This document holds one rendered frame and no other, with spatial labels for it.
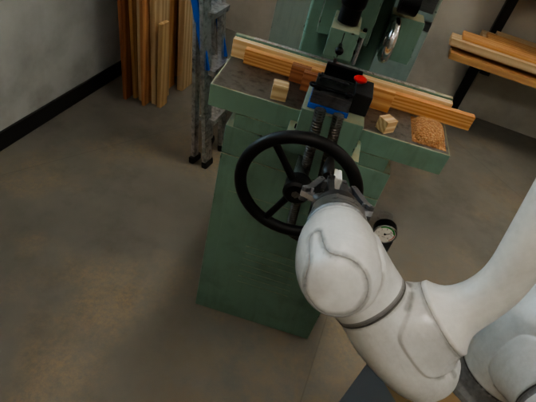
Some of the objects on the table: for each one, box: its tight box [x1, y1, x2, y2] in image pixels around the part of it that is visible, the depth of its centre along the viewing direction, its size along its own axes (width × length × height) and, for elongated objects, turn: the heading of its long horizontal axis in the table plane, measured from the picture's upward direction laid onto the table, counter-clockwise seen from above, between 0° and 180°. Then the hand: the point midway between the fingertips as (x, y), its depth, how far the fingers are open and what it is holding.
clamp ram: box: [324, 61, 363, 86], centre depth 108 cm, size 9×8×9 cm
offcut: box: [375, 114, 398, 134], centre depth 107 cm, size 3×3×3 cm
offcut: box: [270, 78, 290, 102], centre depth 108 cm, size 4×3×4 cm
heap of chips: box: [411, 116, 446, 152], centre depth 110 cm, size 8×12×3 cm
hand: (336, 180), depth 87 cm, fingers closed
